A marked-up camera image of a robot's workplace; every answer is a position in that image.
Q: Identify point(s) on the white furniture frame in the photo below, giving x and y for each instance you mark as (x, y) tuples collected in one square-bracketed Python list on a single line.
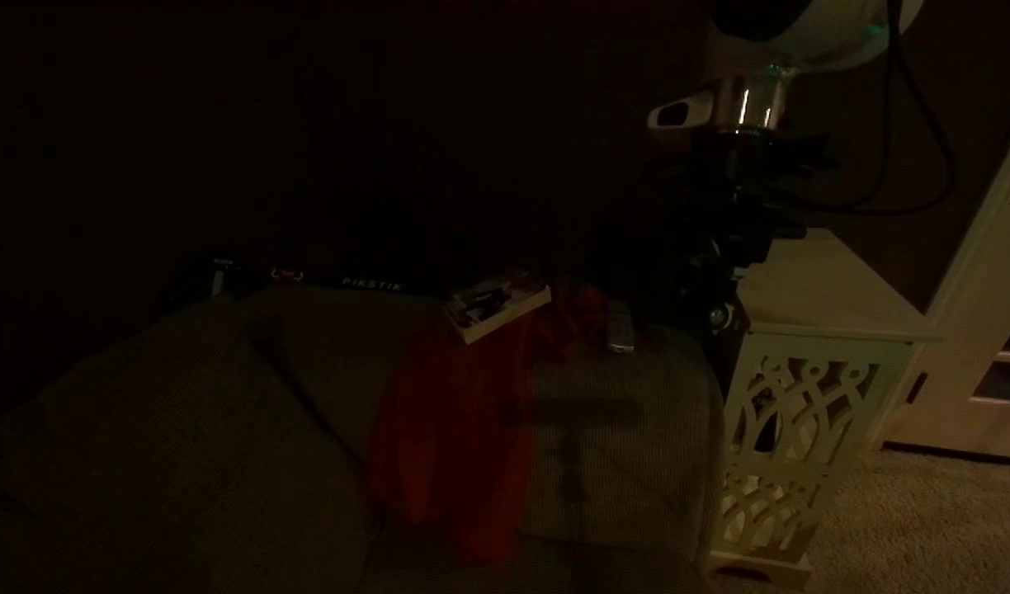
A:
[(987, 274)]

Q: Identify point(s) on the red cloth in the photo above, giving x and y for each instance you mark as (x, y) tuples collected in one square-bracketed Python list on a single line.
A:
[(462, 440)]

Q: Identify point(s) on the white lattice side table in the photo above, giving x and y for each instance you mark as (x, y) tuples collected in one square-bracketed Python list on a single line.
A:
[(815, 440)]

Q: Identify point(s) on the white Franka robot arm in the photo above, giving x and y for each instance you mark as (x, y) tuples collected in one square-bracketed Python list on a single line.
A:
[(824, 26)]

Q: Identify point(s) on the grey fabric sofa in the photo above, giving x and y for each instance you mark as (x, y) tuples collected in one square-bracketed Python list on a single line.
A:
[(198, 418)]

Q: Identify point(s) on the black bar with lettering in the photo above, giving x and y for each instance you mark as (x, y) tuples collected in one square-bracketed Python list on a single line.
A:
[(328, 278)]

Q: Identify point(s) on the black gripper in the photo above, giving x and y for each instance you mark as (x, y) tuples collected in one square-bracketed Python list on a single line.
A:
[(756, 186)]

